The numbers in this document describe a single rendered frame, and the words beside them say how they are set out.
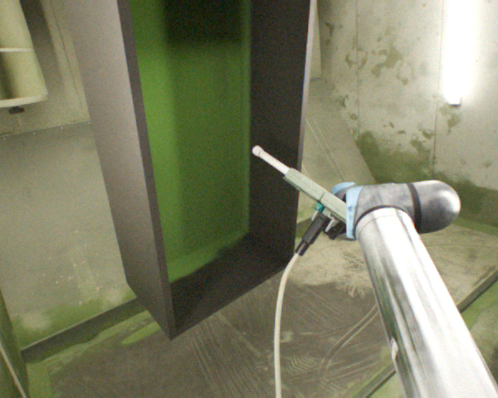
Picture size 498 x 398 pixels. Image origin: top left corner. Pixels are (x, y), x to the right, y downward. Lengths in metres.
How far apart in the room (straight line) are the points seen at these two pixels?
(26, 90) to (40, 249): 0.80
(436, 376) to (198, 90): 1.11
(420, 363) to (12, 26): 1.95
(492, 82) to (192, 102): 1.87
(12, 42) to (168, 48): 0.93
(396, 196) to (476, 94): 1.89
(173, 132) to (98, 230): 0.99
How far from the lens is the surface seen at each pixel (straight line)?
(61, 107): 2.35
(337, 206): 1.06
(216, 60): 1.36
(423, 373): 0.53
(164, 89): 1.26
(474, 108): 2.66
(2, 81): 2.00
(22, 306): 2.09
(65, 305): 2.08
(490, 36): 2.60
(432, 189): 0.83
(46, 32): 2.38
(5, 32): 1.99
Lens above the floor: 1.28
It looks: 20 degrees down
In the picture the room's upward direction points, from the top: 8 degrees counter-clockwise
